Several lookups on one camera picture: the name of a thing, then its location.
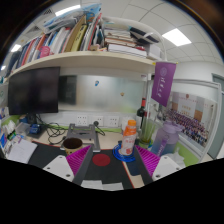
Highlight tangled black cables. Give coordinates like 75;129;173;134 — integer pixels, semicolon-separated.
34;114;68;146

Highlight group photo poster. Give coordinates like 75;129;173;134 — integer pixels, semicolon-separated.
164;91;218;148

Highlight green drinking glass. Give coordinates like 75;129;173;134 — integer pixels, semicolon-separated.
138;119;156;149

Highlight white open notebook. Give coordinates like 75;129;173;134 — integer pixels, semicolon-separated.
6;138;38;164

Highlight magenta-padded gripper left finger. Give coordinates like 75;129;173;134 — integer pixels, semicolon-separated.
42;144;95;187

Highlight small blue device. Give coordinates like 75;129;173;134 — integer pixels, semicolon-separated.
28;123;43;136

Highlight black plug with cable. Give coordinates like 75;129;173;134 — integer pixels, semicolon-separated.
93;120;106;137

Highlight black computer monitor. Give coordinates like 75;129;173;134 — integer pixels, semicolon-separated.
7;66;62;116

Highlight dark wine bottle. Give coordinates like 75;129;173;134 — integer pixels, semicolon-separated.
135;97;148;129

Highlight white shelf full of books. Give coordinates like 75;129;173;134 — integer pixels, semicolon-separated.
4;3;168;81

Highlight coiled blue cable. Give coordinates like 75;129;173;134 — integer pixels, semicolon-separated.
112;141;137;163

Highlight grey metal laptop stand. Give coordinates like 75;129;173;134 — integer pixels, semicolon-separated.
65;123;102;153

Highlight black desk mat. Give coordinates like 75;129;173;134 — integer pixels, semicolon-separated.
28;141;145;191

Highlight white paper sheet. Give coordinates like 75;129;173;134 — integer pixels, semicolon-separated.
80;179;125;192

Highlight brown patterned paper cup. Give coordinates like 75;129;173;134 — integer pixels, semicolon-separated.
62;137;84;156

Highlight orange-capped clear drink bottle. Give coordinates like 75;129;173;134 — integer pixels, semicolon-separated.
120;119;138;157

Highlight purple pennant flag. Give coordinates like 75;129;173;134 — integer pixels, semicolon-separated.
150;61;177;108

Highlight purple translucent water bottle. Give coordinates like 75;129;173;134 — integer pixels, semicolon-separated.
150;120;184;158

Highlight white wall socket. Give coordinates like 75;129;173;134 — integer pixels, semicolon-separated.
107;115;120;128
92;115;105;127
74;114;88;127

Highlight flat round red coaster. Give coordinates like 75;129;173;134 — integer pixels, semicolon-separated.
91;153;112;168

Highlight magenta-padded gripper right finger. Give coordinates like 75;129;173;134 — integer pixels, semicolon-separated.
133;144;183;185

